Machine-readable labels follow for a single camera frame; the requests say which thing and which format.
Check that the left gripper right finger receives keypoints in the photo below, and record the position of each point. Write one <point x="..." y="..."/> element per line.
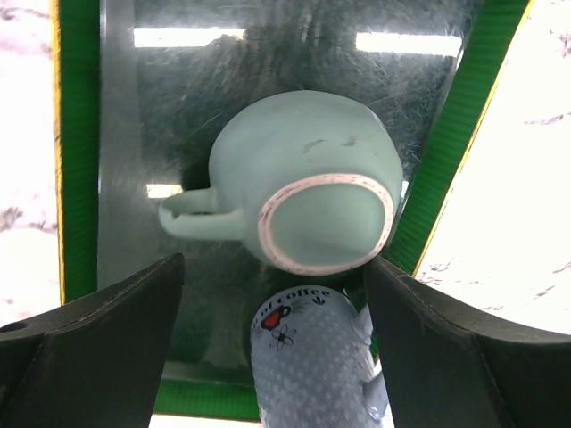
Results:
<point x="447" y="364"/>

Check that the dark green tray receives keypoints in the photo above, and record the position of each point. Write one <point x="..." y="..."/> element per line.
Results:
<point x="144" y="87"/>

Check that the green teal mug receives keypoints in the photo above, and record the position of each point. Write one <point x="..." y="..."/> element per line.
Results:
<point x="309" y="182"/>

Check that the grey blue mug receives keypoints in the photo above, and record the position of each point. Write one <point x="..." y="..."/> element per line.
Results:
<point x="311" y="361"/>

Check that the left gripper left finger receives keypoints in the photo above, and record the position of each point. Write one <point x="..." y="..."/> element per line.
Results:
<point x="94" y="362"/>

